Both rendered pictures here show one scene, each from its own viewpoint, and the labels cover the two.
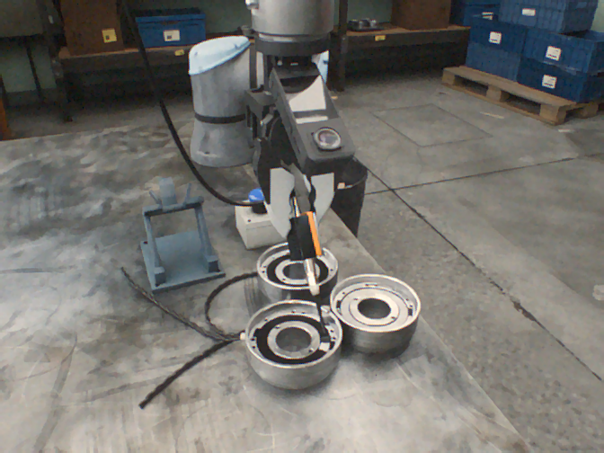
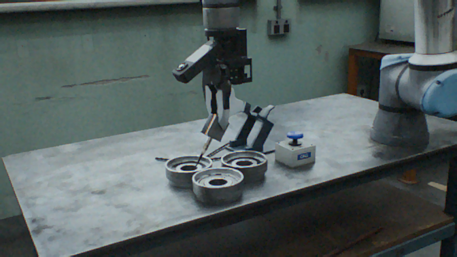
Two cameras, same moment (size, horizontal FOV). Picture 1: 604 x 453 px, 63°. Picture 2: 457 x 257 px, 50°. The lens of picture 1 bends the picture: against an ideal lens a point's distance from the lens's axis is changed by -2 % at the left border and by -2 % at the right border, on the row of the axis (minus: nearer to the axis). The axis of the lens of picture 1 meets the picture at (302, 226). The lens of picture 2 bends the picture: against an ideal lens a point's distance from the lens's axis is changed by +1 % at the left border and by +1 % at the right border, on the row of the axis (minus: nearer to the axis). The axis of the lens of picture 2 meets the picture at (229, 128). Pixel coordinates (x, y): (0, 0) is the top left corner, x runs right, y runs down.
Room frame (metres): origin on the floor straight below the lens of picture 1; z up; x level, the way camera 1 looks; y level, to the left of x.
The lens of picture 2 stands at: (0.33, -1.00, 1.23)
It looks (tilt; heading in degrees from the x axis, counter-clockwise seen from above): 17 degrees down; 80
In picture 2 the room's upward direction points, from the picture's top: 2 degrees counter-clockwise
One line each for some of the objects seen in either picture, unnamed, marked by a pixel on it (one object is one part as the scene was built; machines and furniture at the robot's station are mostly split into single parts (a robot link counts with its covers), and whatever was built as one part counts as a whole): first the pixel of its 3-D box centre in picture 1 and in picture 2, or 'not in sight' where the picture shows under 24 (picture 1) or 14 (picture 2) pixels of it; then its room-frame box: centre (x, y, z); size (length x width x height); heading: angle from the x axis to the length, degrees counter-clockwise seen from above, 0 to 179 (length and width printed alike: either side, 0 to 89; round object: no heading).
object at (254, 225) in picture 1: (262, 218); (296, 151); (0.67, 0.06, 0.82); 0.08 x 0.07 x 0.05; 20
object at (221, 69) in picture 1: (224, 74); (404, 77); (0.99, 0.15, 0.97); 0.13 x 0.12 x 0.14; 92
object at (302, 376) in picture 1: (293, 344); (189, 171); (0.41, 0.01, 0.82); 0.10 x 0.10 x 0.04
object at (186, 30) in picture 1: (169, 27); not in sight; (4.00, 1.01, 0.56); 0.52 x 0.38 x 0.22; 107
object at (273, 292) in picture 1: (297, 276); (244, 166); (0.53, 0.01, 0.82); 0.10 x 0.10 x 0.04
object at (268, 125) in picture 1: (289, 95); (225, 57); (0.50, 0.01, 1.07); 0.09 x 0.08 x 0.12; 23
